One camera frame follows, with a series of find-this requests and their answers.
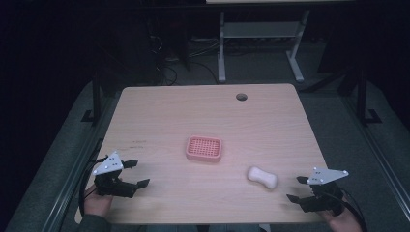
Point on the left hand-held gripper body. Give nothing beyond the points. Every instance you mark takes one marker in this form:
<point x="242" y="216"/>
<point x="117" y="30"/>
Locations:
<point x="111" y="188"/>

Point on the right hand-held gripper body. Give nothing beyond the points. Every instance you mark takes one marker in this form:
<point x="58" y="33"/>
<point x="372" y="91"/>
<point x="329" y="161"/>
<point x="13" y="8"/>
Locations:
<point x="324" y="201"/>

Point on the white soap bar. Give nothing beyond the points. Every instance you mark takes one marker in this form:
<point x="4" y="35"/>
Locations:
<point x="262" y="177"/>

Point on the pink soap dish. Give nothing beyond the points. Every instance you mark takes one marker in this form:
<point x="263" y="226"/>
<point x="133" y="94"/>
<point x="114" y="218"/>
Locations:
<point x="204" y="149"/>

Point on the person's left hand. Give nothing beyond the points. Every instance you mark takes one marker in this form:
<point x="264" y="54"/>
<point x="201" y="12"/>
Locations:
<point x="96" y="204"/>

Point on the person's right hand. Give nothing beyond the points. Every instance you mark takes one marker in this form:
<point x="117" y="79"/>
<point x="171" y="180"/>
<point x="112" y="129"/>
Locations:
<point x="345" y="222"/>

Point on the black metal stand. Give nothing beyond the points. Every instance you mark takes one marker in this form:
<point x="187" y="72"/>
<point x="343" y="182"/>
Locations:
<point x="361" y="96"/>
<point x="96" y="96"/>

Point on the metal floor rail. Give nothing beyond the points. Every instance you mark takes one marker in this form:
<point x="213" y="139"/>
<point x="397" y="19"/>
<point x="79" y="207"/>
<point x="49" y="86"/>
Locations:
<point x="75" y="174"/>
<point x="387" y="164"/>

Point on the white metal desk frame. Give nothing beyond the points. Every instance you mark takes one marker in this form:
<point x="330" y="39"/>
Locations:
<point x="221" y="48"/>

